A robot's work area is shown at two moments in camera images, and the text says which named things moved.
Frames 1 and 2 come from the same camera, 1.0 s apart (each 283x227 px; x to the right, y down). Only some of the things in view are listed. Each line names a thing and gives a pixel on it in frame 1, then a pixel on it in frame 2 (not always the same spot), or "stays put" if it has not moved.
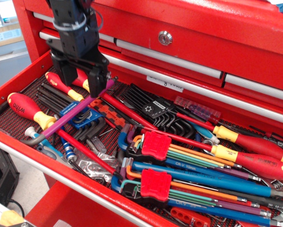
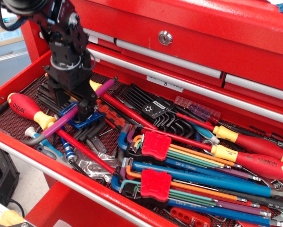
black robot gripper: (78, 22) -> (69, 68)
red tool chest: (234, 56) stays put
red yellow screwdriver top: (83, 81) stays put
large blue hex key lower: (259, 218) stays put
